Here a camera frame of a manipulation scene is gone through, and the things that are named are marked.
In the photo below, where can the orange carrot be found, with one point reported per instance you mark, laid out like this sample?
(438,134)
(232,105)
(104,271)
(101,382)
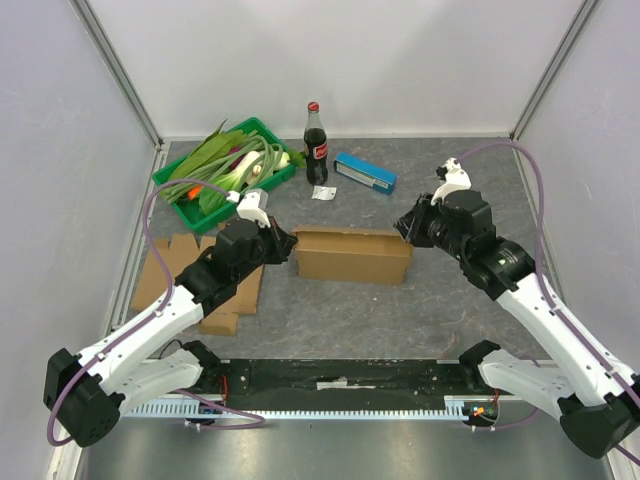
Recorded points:
(194,192)

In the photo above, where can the bok choy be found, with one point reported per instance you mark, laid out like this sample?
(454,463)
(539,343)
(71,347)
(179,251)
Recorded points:
(210,200)

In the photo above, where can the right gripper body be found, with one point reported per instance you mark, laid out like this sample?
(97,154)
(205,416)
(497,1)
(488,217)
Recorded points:
(417,224)

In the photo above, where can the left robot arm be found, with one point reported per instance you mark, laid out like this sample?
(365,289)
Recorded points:
(87,393)

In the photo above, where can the blue rectangular box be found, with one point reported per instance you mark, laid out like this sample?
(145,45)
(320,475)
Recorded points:
(365,173)

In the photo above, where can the green plastic tray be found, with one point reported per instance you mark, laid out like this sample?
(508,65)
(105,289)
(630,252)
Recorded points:
(189,210)

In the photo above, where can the aluminium frame rail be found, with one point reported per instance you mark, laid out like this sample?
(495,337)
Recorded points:
(107,51)

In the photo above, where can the large cardboard box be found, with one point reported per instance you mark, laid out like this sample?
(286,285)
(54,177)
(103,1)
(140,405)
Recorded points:
(356,255)

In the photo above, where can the large green leaf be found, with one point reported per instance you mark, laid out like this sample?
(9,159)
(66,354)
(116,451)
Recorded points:
(215,146)

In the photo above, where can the long green beans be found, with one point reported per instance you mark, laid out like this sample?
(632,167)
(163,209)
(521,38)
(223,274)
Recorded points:
(271,153)

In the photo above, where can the cola glass bottle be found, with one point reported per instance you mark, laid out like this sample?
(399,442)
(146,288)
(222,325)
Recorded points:
(316,147)

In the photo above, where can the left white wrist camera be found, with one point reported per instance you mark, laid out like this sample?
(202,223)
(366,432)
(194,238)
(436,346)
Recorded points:
(251,206)

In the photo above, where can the small flat cardboard box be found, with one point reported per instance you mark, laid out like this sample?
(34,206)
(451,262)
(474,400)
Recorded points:
(191,266)

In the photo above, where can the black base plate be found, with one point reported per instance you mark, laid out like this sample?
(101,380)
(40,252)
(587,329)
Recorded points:
(238,378)

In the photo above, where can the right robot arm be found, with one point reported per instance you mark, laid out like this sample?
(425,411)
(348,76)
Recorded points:
(592,394)

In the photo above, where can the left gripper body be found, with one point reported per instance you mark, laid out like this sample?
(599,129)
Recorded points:
(271,251)

